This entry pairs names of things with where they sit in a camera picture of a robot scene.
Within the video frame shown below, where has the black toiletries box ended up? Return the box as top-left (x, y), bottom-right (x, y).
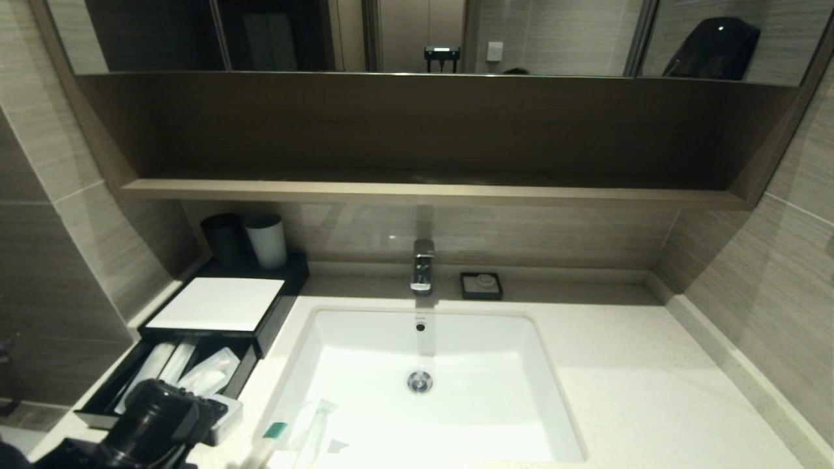
top-left (138, 253), bottom-right (311, 360)

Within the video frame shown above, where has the white box lid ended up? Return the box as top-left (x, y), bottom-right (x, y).
top-left (146, 277), bottom-right (286, 334)

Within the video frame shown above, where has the chrome faucet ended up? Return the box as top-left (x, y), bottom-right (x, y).
top-left (410, 238), bottom-right (437, 296)

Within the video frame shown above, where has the brown wooden shelf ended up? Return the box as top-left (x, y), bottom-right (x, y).
top-left (73, 70), bottom-right (803, 210)

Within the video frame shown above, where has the black soap dish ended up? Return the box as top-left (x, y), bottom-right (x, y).
top-left (459, 271), bottom-right (504, 302)

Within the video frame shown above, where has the white cup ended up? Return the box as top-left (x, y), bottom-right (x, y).
top-left (244, 214), bottom-right (288, 270)

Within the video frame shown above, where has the white sink basin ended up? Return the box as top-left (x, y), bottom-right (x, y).
top-left (259, 306), bottom-right (587, 467)

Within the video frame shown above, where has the black cup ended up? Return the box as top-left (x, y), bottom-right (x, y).
top-left (200, 213), bottom-right (248, 266)

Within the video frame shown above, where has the clear packet with green toothbrush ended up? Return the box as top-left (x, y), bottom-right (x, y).
top-left (240, 398), bottom-right (340, 469)

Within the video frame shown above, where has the wide mirror cabinet door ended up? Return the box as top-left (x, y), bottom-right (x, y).
top-left (215, 0), bottom-right (646, 79)

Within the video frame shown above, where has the clear plastic toiletry packet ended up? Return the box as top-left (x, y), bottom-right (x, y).
top-left (177, 347), bottom-right (241, 397)

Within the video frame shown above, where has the long white toiletry packet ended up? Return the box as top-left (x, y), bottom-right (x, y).
top-left (158, 338), bottom-right (200, 386)
top-left (115, 341), bottom-right (178, 415)

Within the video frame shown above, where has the narrow mirror cabinet door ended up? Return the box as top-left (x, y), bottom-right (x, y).
top-left (46, 0), bottom-right (230, 75)

